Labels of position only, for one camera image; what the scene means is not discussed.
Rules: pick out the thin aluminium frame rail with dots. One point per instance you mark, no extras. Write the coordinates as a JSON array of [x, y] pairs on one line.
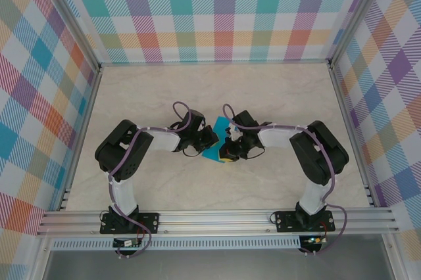
[[352, 135], [81, 135], [213, 62]]

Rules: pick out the wide aluminium frame rail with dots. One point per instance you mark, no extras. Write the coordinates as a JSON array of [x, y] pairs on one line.
[[213, 222]]

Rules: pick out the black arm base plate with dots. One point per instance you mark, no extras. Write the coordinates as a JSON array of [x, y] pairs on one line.
[[284, 225], [149, 222]]

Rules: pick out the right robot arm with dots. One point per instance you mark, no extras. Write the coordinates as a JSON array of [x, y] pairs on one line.
[[276, 137]]

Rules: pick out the small circuit board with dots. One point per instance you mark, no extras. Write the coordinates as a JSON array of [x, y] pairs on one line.
[[314, 240], [126, 243]]

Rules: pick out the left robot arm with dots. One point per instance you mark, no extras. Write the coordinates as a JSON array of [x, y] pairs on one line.
[[164, 140]]

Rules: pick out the aluminium frame post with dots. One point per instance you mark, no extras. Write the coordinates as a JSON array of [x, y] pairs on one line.
[[358, 13], [69, 13]]

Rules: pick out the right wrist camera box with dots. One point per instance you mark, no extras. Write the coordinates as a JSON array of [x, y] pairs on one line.
[[233, 132]]

